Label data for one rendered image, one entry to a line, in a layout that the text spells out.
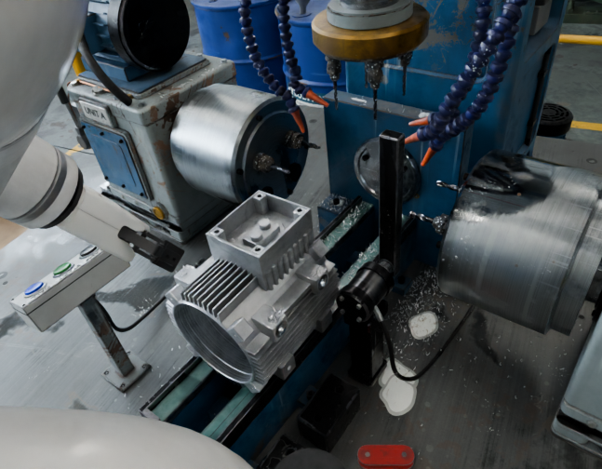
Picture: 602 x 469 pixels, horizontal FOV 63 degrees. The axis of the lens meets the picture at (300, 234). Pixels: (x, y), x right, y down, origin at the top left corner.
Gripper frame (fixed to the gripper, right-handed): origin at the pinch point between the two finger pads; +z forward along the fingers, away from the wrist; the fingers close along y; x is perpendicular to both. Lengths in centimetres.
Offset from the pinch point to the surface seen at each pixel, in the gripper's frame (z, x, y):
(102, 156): 29, 13, -58
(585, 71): 281, 249, -11
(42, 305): 4.4, -15.5, -17.3
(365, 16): 4.6, 42.7, 8.4
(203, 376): 22.0, -14.1, 2.6
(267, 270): 10.3, 4.7, 11.0
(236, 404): 21.7, -14.6, 10.5
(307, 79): 127, 104, -97
